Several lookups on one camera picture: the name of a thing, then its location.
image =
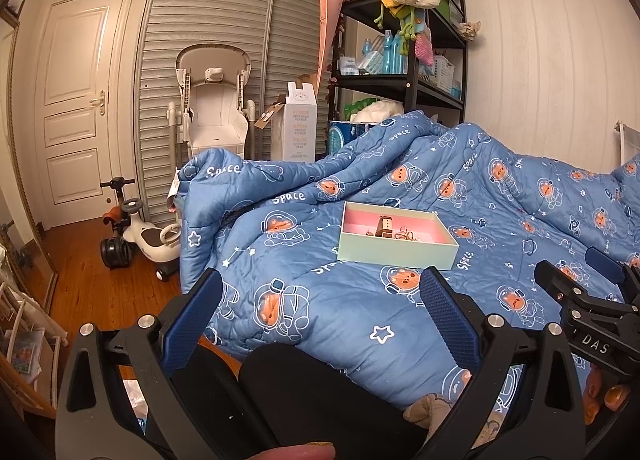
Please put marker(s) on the tall white carton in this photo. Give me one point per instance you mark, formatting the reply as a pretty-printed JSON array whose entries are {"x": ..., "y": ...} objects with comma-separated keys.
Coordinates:
[{"x": 295, "y": 129}]

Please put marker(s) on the dried flower bunch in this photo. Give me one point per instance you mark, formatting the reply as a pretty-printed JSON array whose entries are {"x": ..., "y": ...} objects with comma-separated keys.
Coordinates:
[{"x": 469, "y": 29}]

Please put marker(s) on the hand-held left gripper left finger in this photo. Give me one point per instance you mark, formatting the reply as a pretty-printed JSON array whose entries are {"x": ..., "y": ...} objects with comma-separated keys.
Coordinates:
[{"x": 195, "y": 320}]

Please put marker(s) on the blue bottles pack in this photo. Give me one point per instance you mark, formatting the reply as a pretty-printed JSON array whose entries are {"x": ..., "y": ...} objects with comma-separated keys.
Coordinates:
[{"x": 392, "y": 54}]

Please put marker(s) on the white plastic basket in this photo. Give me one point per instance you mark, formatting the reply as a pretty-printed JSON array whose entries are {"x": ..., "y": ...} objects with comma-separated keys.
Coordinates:
[{"x": 444, "y": 70}]

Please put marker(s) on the person's right hand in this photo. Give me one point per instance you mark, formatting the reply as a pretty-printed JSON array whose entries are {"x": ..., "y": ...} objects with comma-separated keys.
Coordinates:
[{"x": 617, "y": 394}]

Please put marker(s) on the blue astronaut bear blanket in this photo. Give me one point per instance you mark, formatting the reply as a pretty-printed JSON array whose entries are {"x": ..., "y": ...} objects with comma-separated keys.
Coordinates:
[{"x": 350, "y": 300}]

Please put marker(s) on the white kids ride-on car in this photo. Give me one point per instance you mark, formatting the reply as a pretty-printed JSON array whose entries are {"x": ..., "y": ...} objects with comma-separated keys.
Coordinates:
[{"x": 150, "y": 240}]

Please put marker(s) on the black orange kids scooter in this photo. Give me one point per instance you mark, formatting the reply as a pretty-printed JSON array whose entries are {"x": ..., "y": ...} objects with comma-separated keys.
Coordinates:
[{"x": 117, "y": 255}]

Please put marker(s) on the gold framed mirror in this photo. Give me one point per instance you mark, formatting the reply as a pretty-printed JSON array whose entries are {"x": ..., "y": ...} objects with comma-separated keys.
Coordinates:
[{"x": 35, "y": 265}]

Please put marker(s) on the black shelf rack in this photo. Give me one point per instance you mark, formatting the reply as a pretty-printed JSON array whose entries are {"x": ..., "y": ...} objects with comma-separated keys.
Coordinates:
[{"x": 411, "y": 84}]

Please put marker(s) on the small pink crocheted pouch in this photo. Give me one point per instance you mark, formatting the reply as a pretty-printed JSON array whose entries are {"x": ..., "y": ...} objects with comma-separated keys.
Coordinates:
[{"x": 424, "y": 49}]

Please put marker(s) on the green crocheted frog toy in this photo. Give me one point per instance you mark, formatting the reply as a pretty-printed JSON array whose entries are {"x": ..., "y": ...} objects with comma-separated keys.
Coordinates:
[{"x": 406, "y": 22}]

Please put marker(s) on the colourful picture book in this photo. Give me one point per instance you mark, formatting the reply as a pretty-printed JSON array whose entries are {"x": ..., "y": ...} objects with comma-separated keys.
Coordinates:
[{"x": 25, "y": 355}]

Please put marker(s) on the green box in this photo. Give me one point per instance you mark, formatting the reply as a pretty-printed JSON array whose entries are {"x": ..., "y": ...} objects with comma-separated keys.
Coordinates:
[{"x": 452, "y": 9}]

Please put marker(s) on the blue tissue pack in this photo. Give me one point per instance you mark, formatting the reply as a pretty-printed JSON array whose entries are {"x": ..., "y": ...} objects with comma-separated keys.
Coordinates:
[{"x": 345, "y": 137}]

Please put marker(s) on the white fluffy cloth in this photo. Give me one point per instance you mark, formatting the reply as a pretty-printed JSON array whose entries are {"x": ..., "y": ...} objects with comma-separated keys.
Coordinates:
[{"x": 375, "y": 112}]

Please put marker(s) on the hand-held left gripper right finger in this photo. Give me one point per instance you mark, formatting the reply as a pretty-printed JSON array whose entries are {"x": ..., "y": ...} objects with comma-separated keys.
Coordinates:
[{"x": 445, "y": 325}]

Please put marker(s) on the white baby high chair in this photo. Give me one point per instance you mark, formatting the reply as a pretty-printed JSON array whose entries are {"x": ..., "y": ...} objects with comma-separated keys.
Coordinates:
[{"x": 215, "y": 114}]

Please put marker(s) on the person's black trouser leg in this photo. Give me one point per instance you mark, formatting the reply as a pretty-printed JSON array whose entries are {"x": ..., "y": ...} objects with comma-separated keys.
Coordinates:
[{"x": 325, "y": 390}]

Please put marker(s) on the person's left hand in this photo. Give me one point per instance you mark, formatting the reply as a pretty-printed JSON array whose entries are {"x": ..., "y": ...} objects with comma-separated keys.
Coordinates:
[{"x": 300, "y": 452}]

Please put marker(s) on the mint jewelry box pink lining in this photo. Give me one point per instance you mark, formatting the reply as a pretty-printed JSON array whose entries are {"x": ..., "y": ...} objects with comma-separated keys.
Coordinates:
[{"x": 390, "y": 252}]

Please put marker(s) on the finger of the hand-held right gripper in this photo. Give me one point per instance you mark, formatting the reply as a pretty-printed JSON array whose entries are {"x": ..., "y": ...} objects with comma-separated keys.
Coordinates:
[
  {"x": 612, "y": 267},
  {"x": 565, "y": 292}
]

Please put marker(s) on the white panel door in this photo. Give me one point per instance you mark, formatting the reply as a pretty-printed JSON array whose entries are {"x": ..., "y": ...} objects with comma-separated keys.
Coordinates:
[{"x": 75, "y": 89}]

